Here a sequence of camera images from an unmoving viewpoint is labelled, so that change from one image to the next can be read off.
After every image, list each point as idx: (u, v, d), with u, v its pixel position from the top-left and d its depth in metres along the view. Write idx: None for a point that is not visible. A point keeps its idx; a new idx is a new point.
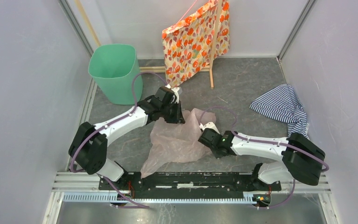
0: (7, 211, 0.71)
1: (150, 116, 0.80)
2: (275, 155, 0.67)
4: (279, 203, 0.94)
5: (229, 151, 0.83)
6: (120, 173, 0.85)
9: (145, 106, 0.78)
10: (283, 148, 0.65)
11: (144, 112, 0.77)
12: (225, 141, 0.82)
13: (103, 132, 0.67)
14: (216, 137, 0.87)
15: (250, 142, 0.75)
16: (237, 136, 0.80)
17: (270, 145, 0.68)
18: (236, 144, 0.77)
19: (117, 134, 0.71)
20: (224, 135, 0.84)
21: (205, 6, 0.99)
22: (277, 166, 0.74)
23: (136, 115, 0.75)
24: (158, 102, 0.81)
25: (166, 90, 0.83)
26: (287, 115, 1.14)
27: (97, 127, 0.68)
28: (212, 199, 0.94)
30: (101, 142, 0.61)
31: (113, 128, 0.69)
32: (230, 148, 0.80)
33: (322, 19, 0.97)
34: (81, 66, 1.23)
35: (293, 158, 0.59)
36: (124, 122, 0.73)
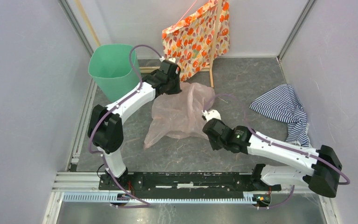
0: (7, 211, 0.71)
1: (157, 90, 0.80)
2: (300, 166, 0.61)
4: (279, 203, 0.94)
5: (241, 149, 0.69)
6: (121, 170, 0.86)
9: (151, 80, 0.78)
10: (313, 160, 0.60)
11: (151, 86, 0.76)
12: (239, 139, 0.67)
13: (116, 112, 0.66)
14: (227, 130, 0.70)
15: (272, 146, 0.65)
16: (254, 135, 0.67)
17: (298, 156, 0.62)
18: (256, 145, 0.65)
19: (129, 112, 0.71)
20: (237, 129, 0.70)
21: (205, 6, 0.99)
22: (289, 172, 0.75)
23: (143, 90, 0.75)
24: (163, 75, 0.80)
25: (170, 62, 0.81)
26: (287, 115, 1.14)
27: (109, 108, 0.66)
28: (212, 199, 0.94)
30: (116, 121, 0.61)
31: (124, 107, 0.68)
32: (245, 146, 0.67)
33: (322, 18, 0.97)
34: (81, 66, 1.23)
35: (324, 174, 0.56)
36: (134, 99, 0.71)
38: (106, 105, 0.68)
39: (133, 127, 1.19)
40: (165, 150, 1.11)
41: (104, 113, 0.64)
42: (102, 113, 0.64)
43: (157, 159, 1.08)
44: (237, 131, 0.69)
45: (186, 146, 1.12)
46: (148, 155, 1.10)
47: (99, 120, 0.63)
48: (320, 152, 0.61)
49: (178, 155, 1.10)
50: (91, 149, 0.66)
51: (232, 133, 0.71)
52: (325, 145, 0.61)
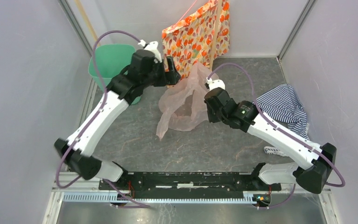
0: (6, 211, 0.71)
1: (129, 95, 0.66)
2: (299, 158, 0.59)
4: (279, 203, 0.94)
5: (242, 125, 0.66)
6: (119, 173, 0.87)
9: (119, 86, 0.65)
10: (314, 156, 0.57)
11: (118, 97, 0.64)
12: (244, 115, 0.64)
13: (77, 147, 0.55)
14: (230, 103, 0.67)
15: (277, 131, 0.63)
16: (261, 115, 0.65)
17: (301, 147, 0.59)
18: (259, 127, 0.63)
19: (97, 138, 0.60)
20: (241, 104, 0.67)
21: (205, 6, 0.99)
22: (281, 168, 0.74)
23: (108, 106, 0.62)
24: (136, 74, 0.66)
25: (142, 55, 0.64)
26: (287, 115, 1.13)
27: (70, 141, 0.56)
28: (212, 199, 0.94)
30: (80, 157, 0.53)
31: (86, 136, 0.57)
32: (247, 124, 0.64)
33: (322, 19, 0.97)
34: (81, 66, 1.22)
35: (322, 171, 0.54)
36: (98, 121, 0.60)
38: (66, 138, 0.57)
39: (133, 127, 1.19)
40: (165, 150, 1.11)
41: (66, 149, 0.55)
42: (64, 149, 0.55)
43: (157, 159, 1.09)
44: (243, 107, 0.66)
45: (186, 146, 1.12)
46: (148, 155, 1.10)
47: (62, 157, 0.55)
48: (324, 150, 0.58)
49: (178, 155, 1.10)
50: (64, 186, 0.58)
51: (236, 108, 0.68)
52: (329, 143, 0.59)
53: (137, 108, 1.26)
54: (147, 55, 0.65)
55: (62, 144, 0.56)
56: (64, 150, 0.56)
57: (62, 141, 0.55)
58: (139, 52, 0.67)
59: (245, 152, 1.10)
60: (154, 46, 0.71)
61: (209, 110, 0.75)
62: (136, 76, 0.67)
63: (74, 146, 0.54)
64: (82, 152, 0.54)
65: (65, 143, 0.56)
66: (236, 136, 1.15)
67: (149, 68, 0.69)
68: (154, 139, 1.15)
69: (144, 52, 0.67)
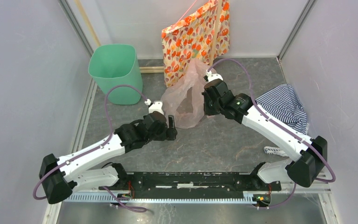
0: (6, 211, 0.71)
1: (130, 145, 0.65)
2: (288, 148, 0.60)
4: (279, 203, 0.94)
5: (236, 116, 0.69)
6: (113, 180, 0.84)
9: (125, 135, 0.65)
10: (304, 146, 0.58)
11: (120, 143, 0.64)
12: (238, 106, 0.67)
13: (63, 170, 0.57)
14: (227, 95, 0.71)
15: (268, 122, 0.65)
16: (255, 107, 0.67)
17: (291, 138, 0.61)
18: (252, 116, 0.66)
19: (84, 169, 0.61)
20: (238, 96, 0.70)
21: (205, 6, 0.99)
22: (277, 164, 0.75)
23: (109, 146, 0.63)
24: (144, 129, 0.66)
25: (155, 118, 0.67)
26: (287, 115, 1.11)
27: (59, 161, 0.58)
28: (212, 199, 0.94)
30: (59, 181, 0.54)
31: (76, 164, 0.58)
32: (241, 115, 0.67)
33: (322, 19, 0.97)
34: (81, 66, 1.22)
35: (307, 160, 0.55)
36: (92, 155, 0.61)
38: (59, 157, 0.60)
39: None
40: (165, 150, 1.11)
41: (54, 166, 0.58)
42: (51, 165, 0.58)
43: (157, 159, 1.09)
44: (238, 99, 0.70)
45: (186, 146, 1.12)
46: (148, 155, 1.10)
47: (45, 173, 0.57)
48: (314, 142, 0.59)
49: (178, 155, 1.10)
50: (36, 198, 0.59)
51: (233, 100, 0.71)
52: (320, 136, 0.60)
53: (137, 107, 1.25)
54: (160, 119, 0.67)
55: (51, 160, 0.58)
56: (51, 167, 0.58)
57: (53, 157, 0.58)
58: (153, 114, 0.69)
59: (245, 152, 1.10)
60: (159, 107, 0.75)
61: (206, 102, 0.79)
62: (144, 132, 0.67)
63: (60, 168, 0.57)
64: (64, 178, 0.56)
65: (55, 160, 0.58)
66: (236, 136, 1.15)
67: (158, 130, 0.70)
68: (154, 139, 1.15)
69: (157, 114, 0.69)
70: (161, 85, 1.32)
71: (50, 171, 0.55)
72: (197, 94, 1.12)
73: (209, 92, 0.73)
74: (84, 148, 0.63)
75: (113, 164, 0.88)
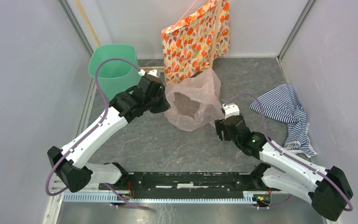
0: (7, 211, 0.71)
1: (130, 113, 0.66)
2: (305, 180, 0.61)
4: (279, 203, 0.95)
5: (254, 153, 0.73)
6: (117, 176, 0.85)
9: (120, 102, 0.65)
10: (319, 177, 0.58)
11: (119, 114, 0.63)
12: (254, 143, 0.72)
13: (69, 158, 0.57)
14: (244, 131, 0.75)
15: (283, 156, 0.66)
16: (269, 143, 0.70)
17: (305, 170, 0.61)
18: (266, 152, 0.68)
19: (91, 151, 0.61)
20: (255, 134, 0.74)
21: (205, 6, 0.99)
22: (293, 182, 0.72)
23: (107, 121, 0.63)
24: (141, 95, 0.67)
25: (151, 80, 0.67)
26: (287, 115, 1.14)
27: (63, 151, 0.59)
28: (212, 199, 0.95)
30: (70, 169, 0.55)
31: (80, 149, 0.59)
32: (258, 152, 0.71)
33: (322, 18, 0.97)
34: (81, 66, 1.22)
35: (325, 191, 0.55)
36: (94, 135, 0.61)
38: (61, 147, 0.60)
39: (133, 127, 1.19)
40: (165, 150, 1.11)
41: (59, 157, 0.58)
42: (56, 157, 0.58)
43: (157, 159, 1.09)
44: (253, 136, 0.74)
45: (186, 146, 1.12)
46: (148, 155, 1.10)
47: (53, 165, 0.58)
48: (329, 172, 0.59)
49: (178, 155, 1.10)
50: (51, 193, 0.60)
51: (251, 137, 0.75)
52: (336, 167, 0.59)
53: None
54: (154, 80, 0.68)
55: (55, 153, 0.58)
56: (56, 158, 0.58)
57: (55, 150, 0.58)
58: (147, 75, 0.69)
59: None
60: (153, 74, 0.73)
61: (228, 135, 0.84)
62: (141, 97, 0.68)
63: (66, 157, 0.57)
64: (73, 165, 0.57)
65: (58, 151, 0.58)
66: None
67: (154, 94, 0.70)
68: (154, 139, 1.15)
69: (152, 76, 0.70)
70: None
71: (58, 163, 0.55)
72: (197, 94, 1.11)
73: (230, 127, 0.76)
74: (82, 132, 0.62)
75: (116, 163, 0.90)
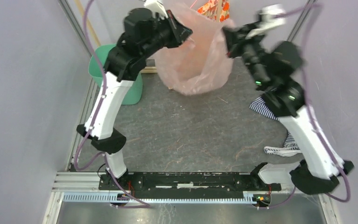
0: (6, 211, 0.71)
1: (128, 71, 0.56)
2: (318, 167, 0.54)
4: (279, 203, 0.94)
5: (279, 110, 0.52)
6: (121, 171, 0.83)
9: (116, 61, 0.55)
10: (334, 171, 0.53)
11: (118, 80, 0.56)
12: (288, 100, 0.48)
13: (94, 134, 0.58)
14: (282, 78, 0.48)
15: (313, 134, 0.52)
16: (305, 108, 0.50)
17: (327, 159, 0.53)
18: (298, 119, 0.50)
19: (112, 119, 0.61)
20: (291, 85, 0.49)
21: (205, 6, 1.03)
22: (281, 168, 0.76)
23: (110, 90, 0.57)
24: (133, 44, 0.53)
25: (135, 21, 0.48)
26: None
27: (87, 127, 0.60)
28: (212, 199, 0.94)
30: (99, 142, 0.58)
31: (98, 123, 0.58)
32: (286, 109, 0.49)
33: (322, 18, 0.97)
34: (81, 66, 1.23)
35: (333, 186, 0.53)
36: (104, 108, 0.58)
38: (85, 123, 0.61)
39: (133, 127, 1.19)
40: (165, 150, 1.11)
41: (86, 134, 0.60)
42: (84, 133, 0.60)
43: (157, 159, 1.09)
44: (291, 87, 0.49)
45: (186, 146, 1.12)
46: (148, 155, 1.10)
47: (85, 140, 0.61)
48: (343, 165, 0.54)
49: (178, 155, 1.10)
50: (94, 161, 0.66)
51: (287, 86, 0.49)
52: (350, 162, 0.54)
53: (137, 108, 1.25)
54: (141, 19, 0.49)
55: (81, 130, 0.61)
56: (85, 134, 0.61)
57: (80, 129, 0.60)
58: (131, 13, 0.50)
59: (245, 152, 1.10)
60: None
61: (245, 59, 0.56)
62: (134, 47, 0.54)
63: (91, 133, 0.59)
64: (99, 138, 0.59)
65: (83, 129, 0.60)
66: (236, 136, 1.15)
67: (148, 34, 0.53)
68: (154, 139, 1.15)
69: (144, 11, 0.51)
70: (161, 85, 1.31)
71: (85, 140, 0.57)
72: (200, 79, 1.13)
73: (278, 65, 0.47)
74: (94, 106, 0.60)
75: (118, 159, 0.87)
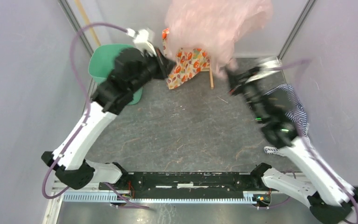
0: (7, 211, 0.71)
1: (115, 106, 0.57)
2: (326, 194, 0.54)
4: (279, 203, 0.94)
5: (278, 143, 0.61)
6: (117, 175, 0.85)
9: (104, 92, 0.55)
10: (343, 196, 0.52)
11: (102, 109, 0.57)
12: (285, 133, 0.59)
13: (61, 164, 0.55)
14: (272, 115, 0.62)
15: (312, 161, 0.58)
16: (301, 139, 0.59)
17: (333, 184, 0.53)
18: (296, 149, 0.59)
19: (82, 152, 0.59)
20: (288, 123, 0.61)
21: None
22: (294, 185, 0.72)
23: (91, 120, 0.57)
24: (123, 81, 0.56)
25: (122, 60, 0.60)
26: None
27: (55, 156, 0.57)
28: (212, 199, 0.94)
30: (63, 174, 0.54)
31: (70, 152, 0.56)
32: (284, 141, 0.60)
33: (323, 18, 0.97)
34: (81, 66, 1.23)
35: (344, 211, 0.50)
36: (79, 136, 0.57)
38: (53, 151, 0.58)
39: (133, 127, 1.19)
40: (165, 150, 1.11)
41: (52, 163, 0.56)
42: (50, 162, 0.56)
43: (157, 159, 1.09)
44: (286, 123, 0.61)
45: (186, 146, 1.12)
46: (148, 155, 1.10)
47: None
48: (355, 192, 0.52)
49: (178, 155, 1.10)
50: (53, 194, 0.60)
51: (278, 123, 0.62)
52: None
53: (137, 108, 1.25)
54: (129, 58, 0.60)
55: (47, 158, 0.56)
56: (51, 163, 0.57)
57: (47, 156, 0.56)
58: (121, 54, 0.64)
59: (245, 152, 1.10)
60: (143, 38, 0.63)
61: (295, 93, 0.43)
62: (121, 83, 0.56)
63: (58, 163, 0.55)
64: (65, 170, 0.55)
65: (50, 157, 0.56)
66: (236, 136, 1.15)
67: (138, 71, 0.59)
68: (154, 139, 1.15)
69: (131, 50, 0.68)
70: (161, 85, 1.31)
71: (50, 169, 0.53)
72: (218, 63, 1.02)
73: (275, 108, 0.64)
74: (71, 133, 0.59)
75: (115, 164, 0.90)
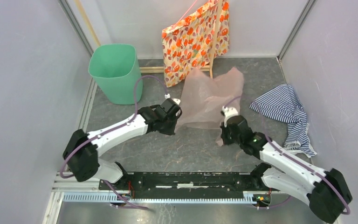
0: (7, 211, 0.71)
1: (151, 126, 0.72)
2: (303, 181, 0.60)
4: (279, 203, 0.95)
5: (253, 153, 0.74)
6: (118, 175, 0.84)
9: (148, 114, 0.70)
10: (317, 178, 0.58)
11: (145, 121, 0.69)
12: (255, 143, 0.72)
13: (95, 143, 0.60)
14: (247, 131, 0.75)
15: (283, 156, 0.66)
16: (270, 143, 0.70)
17: (304, 170, 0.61)
18: (267, 152, 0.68)
19: (110, 144, 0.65)
20: (257, 134, 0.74)
21: (205, 6, 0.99)
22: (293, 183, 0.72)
23: (134, 124, 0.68)
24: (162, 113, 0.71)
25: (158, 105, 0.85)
26: (287, 115, 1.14)
27: (91, 135, 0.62)
28: (212, 199, 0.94)
30: (90, 154, 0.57)
31: (106, 138, 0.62)
32: (257, 151, 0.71)
33: (322, 18, 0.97)
34: (81, 66, 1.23)
35: (323, 192, 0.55)
36: (120, 131, 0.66)
38: (89, 131, 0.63)
39: None
40: (165, 150, 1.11)
41: (85, 139, 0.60)
42: (83, 138, 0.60)
43: (157, 159, 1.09)
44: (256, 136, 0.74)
45: (186, 146, 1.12)
46: (148, 155, 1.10)
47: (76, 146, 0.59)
48: (327, 173, 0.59)
49: (178, 155, 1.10)
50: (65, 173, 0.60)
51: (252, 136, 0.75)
52: (334, 169, 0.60)
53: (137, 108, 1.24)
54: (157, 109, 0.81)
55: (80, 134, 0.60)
56: (82, 139, 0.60)
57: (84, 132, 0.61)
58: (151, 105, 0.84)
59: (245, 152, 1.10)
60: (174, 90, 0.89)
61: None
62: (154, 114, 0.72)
63: (92, 141, 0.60)
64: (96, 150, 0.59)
65: (85, 134, 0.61)
66: None
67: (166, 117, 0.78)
68: (154, 139, 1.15)
69: None
70: (161, 85, 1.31)
71: (83, 143, 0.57)
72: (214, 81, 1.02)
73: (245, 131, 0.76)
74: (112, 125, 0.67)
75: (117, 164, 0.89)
